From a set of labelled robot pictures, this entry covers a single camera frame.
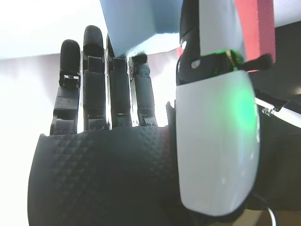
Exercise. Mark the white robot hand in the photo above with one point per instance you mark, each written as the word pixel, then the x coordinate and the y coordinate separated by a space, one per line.
pixel 105 176

